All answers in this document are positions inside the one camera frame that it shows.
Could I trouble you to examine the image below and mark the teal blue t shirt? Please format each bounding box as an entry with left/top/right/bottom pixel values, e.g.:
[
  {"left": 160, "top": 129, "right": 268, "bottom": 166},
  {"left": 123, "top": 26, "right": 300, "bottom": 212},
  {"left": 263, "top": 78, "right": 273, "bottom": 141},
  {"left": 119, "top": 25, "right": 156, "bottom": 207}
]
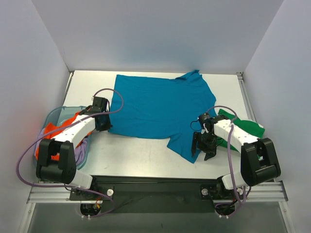
[{"left": 109, "top": 70, "right": 216, "bottom": 163}]

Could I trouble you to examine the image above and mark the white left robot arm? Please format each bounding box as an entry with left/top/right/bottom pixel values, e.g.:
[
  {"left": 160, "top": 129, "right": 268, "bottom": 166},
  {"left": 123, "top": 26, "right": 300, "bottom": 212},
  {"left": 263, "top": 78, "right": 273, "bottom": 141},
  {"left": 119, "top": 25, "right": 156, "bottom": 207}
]
[{"left": 36, "top": 97, "right": 112, "bottom": 200}]

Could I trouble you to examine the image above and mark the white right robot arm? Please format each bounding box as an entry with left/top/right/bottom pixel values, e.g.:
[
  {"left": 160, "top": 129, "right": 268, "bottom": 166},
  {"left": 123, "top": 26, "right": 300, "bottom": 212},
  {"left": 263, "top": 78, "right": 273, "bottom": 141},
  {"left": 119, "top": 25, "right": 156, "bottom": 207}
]
[{"left": 191, "top": 113, "right": 281, "bottom": 198}]

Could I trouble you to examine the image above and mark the lavender t shirt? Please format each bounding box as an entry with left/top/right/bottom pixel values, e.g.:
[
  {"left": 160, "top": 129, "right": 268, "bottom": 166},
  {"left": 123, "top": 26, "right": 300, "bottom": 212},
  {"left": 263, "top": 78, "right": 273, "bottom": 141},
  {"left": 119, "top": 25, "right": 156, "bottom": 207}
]
[{"left": 35, "top": 128, "right": 88, "bottom": 169}]

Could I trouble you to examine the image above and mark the clear blue plastic bin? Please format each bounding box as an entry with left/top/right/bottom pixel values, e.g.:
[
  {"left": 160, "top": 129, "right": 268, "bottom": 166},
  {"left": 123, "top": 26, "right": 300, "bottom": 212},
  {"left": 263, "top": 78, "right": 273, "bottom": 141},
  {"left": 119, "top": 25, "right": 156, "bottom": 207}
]
[{"left": 43, "top": 106, "right": 91, "bottom": 156}]

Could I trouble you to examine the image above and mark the green folded t shirt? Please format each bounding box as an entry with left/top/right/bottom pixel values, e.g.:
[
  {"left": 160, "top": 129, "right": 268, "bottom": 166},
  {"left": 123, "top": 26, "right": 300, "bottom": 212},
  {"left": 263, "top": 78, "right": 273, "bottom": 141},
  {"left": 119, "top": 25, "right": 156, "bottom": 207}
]
[{"left": 217, "top": 109, "right": 265, "bottom": 151}]

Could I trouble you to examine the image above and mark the orange t shirt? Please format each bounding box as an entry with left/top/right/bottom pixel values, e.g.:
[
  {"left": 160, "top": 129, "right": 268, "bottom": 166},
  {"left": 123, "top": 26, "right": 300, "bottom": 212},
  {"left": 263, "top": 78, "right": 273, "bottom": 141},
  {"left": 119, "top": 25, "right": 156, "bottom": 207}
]
[{"left": 34, "top": 111, "right": 85, "bottom": 162}]

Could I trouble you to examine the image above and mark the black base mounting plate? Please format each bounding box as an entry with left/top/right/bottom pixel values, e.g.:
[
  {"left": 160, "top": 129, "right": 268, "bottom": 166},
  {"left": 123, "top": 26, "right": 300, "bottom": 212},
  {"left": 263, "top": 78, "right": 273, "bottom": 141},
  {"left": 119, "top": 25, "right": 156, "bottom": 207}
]
[{"left": 69, "top": 176, "right": 238, "bottom": 216}]

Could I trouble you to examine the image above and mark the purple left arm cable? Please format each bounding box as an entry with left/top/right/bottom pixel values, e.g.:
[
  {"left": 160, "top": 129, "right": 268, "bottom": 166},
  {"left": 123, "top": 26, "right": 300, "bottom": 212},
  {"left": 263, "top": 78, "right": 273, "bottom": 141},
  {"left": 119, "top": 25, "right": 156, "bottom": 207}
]
[{"left": 16, "top": 88, "right": 124, "bottom": 218}]

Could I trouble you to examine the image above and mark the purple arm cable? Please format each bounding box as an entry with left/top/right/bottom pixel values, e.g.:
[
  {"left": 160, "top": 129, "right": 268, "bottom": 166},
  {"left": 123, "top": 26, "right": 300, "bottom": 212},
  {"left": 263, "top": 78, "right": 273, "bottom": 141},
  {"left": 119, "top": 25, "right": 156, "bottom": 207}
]
[
  {"left": 205, "top": 105, "right": 253, "bottom": 217},
  {"left": 16, "top": 88, "right": 124, "bottom": 218}
]

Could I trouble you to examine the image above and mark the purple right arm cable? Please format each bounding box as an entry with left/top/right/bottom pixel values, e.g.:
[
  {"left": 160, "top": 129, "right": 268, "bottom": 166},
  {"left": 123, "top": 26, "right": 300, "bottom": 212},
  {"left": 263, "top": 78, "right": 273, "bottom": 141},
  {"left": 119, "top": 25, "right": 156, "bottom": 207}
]
[{"left": 205, "top": 105, "right": 253, "bottom": 217}]

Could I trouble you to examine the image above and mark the aluminium frame rail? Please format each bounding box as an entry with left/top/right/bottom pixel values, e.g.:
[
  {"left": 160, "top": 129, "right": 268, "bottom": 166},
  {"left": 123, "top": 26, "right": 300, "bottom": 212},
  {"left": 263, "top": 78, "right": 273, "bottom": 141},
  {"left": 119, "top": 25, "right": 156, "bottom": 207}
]
[{"left": 28, "top": 70, "right": 287, "bottom": 203}]

